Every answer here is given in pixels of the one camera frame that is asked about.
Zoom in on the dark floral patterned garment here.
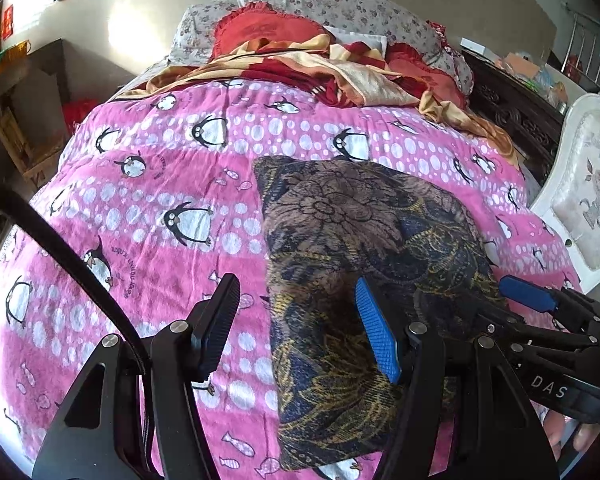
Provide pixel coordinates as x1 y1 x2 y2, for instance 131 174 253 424
252 155 511 471

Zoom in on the black cable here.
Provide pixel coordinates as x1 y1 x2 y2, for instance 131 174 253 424
0 165 153 381

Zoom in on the red bag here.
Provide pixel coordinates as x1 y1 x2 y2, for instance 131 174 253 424
62 101 98 133

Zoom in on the orange cardboard box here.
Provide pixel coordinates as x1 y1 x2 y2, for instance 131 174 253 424
502 55 543 78

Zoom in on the white pillow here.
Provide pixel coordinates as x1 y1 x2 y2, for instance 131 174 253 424
335 30 388 56

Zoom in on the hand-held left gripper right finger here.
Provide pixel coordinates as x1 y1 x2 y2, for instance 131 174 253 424
354 276 561 480

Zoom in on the red and yellow blanket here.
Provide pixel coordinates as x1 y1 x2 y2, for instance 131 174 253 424
120 35 523 168

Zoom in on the person's right hand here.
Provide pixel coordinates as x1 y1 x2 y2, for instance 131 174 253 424
540 405 600 468

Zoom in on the large grey floral pillow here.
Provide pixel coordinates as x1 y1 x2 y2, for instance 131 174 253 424
236 0 453 58

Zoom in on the small grey floral pillow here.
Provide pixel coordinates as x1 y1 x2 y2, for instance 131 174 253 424
427 35 476 96
170 2 243 66

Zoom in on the brown wooden desk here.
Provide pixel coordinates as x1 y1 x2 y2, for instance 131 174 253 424
0 37 131 201

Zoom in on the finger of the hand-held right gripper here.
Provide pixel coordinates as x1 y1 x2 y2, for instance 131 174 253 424
472 304 599 357
499 275 600 334

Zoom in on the pink penguin print blanket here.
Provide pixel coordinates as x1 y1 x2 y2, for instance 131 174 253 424
0 77 581 480

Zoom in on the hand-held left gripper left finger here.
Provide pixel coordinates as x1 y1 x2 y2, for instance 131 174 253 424
30 272 242 480

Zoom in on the white upholstered chair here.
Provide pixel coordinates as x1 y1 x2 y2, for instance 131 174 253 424
527 92 600 293

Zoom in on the dark carved wooden cabinet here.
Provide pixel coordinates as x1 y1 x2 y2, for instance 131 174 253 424
460 50 566 181

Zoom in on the red heart pillow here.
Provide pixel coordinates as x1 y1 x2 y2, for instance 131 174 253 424
387 42 473 108
211 2 331 58

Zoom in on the brown cardboard box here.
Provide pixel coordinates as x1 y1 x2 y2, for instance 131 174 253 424
0 105 63 188

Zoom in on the metal railing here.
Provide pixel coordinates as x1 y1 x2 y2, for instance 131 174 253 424
560 2 600 101

